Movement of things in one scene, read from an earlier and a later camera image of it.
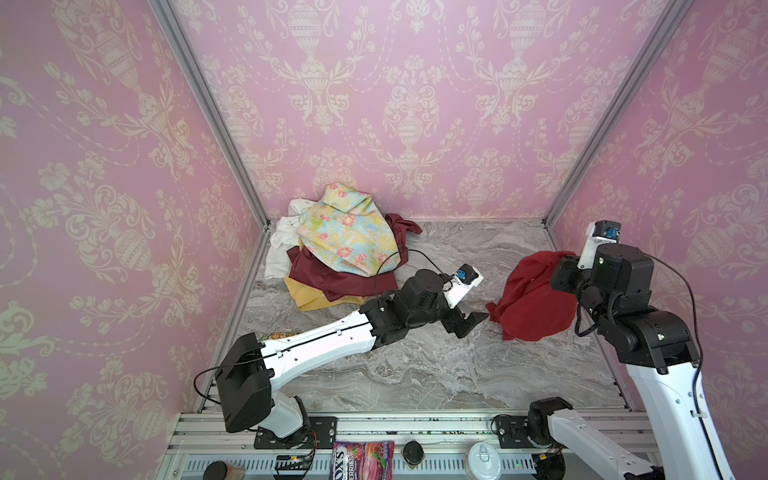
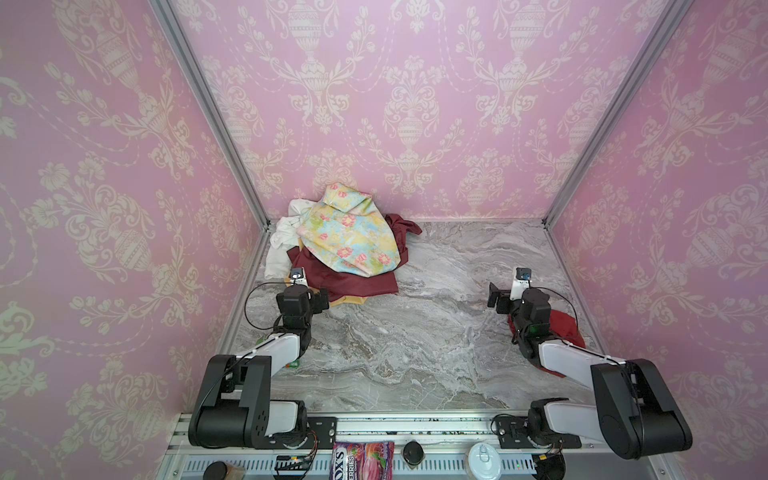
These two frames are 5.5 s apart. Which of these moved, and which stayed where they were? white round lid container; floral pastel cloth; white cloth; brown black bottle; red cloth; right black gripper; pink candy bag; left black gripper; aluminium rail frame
Moved: red cloth; left black gripper; right black gripper
Stayed: aluminium rail frame; brown black bottle; white round lid container; white cloth; floral pastel cloth; pink candy bag
